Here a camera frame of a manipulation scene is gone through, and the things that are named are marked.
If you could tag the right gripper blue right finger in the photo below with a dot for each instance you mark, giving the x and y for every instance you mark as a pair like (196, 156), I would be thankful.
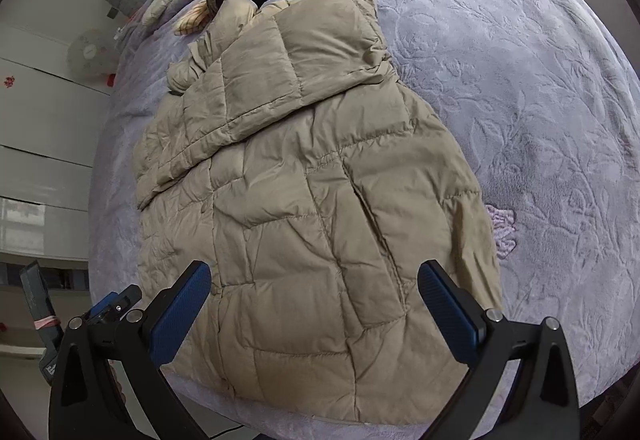
(542, 402)

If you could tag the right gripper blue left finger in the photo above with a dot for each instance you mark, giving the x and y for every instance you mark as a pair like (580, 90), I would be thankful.
(85, 402)

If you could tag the beige puffer down jacket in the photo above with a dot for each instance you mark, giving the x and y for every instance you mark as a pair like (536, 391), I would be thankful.
(290, 157)

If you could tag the white wardrobe with drawers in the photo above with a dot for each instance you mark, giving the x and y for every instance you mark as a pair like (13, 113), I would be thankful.
(50, 124)

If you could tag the white round desk fan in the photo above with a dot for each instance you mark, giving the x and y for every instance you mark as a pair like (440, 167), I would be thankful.
(92, 55)

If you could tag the lavender embossed bed blanket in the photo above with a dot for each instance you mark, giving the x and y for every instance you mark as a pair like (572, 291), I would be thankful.
(545, 107)

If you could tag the black camera device box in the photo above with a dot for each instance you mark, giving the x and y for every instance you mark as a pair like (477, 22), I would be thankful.
(37, 299)

